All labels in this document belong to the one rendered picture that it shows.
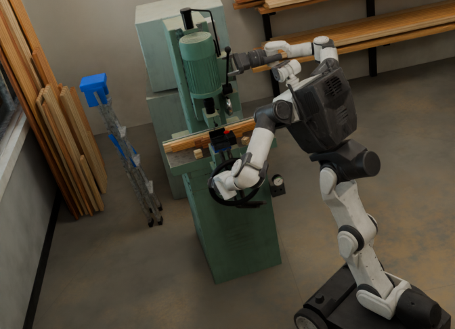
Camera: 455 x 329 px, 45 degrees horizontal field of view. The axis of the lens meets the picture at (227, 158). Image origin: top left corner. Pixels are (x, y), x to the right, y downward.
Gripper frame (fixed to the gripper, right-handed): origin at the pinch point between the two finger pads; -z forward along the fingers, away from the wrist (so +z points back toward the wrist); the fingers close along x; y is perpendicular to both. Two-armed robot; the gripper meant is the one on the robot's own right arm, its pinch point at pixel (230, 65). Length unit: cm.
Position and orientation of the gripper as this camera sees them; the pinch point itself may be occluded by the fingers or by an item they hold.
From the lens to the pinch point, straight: 288.3
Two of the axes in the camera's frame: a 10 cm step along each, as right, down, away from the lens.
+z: 9.5, -2.8, 1.3
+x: 3.1, 8.7, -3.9
